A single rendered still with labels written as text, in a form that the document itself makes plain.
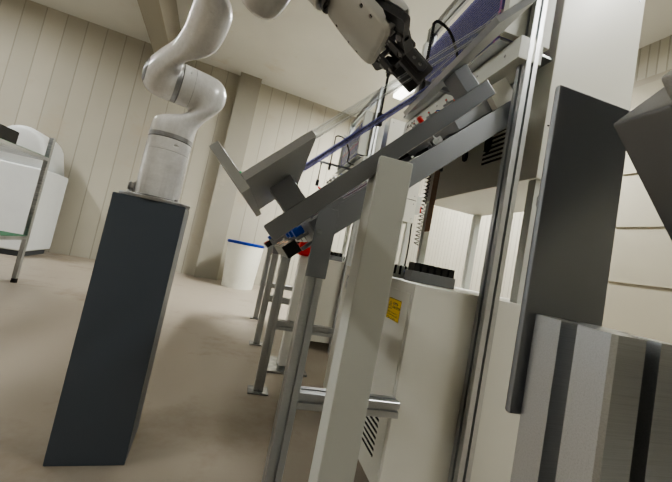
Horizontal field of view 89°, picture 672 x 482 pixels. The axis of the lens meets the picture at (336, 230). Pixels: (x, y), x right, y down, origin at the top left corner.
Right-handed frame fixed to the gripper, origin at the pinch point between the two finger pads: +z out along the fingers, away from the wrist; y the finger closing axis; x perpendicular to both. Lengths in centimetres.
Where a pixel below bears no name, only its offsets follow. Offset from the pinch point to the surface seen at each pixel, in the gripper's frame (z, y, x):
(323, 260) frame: 15.3, 35.5, 26.2
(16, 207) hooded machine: -205, 357, 194
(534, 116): 32, 49, -55
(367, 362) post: 28.5, 7.9, 34.4
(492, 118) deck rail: 22, 43, -38
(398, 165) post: 9.2, 8.0, 7.9
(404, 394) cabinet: 57, 42, 35
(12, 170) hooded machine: -235, 356, 170
